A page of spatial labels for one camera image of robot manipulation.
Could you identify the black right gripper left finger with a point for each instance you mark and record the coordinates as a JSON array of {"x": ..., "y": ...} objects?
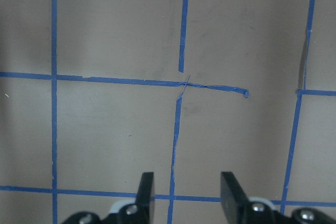
[{"x": 137, "y": 210}]

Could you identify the brown paper table cover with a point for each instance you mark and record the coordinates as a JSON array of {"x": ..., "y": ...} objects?
[{"x": 96, "y": 92}]

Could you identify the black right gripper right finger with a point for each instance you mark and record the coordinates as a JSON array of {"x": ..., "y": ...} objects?
[{"x": 239, "y": 208}]

